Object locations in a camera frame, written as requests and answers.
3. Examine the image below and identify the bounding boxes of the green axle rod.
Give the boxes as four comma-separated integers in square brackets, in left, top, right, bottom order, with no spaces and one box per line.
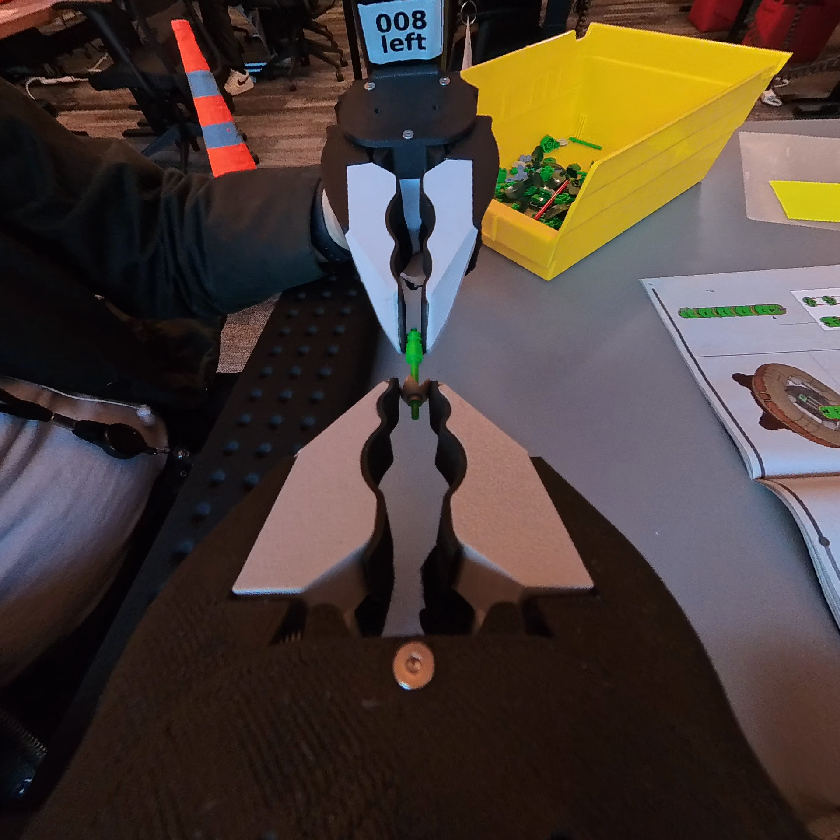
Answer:
[406,328,426,421]

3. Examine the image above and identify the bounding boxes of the red bag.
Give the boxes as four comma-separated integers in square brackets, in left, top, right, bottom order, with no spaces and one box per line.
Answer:
[686,0,742,34]
[745,0,840,63]

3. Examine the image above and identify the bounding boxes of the person's legs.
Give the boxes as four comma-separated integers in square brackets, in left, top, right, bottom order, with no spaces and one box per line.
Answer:
[0,394,173,686]

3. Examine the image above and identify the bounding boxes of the black swivel chair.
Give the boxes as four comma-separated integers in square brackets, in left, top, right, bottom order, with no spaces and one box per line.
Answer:
[66,0,198,142]

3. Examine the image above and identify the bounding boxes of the red rod brick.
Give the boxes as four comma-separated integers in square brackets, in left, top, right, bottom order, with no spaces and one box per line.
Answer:
[533,182,572,219]

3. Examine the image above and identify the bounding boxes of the clear sheet with yellow sticker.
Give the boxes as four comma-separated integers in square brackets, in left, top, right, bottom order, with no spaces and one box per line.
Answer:
[738,130,840,231]

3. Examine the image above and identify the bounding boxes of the orange traffic cone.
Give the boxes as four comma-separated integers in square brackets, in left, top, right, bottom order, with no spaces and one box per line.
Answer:
[171,18,258,178]

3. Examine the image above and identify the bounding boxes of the black badge reel lanyard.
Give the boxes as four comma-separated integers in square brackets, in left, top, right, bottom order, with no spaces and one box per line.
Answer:
[0,386,193,460]

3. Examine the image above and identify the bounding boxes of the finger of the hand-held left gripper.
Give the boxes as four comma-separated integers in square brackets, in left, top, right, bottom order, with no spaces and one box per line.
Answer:
[344,163,411,355]
[419,157,483,354]

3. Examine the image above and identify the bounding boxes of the grey desk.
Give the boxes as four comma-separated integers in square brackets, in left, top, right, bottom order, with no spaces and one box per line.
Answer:
[289,118,840,840]

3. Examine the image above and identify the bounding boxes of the black studded mat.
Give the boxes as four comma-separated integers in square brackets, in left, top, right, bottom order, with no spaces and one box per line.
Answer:
[79,276,383,664]

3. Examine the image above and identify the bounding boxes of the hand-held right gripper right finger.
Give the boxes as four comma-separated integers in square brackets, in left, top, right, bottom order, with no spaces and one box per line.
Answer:
[420,381,596,635]

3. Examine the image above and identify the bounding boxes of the open instruction booklet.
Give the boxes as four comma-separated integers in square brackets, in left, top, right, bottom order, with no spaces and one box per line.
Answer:
[640,266,840,631]

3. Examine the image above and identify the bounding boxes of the person's left forearm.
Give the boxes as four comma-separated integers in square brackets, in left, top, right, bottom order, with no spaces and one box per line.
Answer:
[0,77,332,401]

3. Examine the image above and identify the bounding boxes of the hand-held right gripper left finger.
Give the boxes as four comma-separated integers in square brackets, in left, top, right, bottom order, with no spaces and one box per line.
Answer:
[231,379,403,635]

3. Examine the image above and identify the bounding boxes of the pile of green toy bricks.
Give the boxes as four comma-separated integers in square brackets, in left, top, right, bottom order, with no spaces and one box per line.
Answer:
[492,131,605,231]

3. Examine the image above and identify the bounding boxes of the yellow plastic bin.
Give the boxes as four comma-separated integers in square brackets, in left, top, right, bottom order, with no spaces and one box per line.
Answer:
[459,23,794,282]

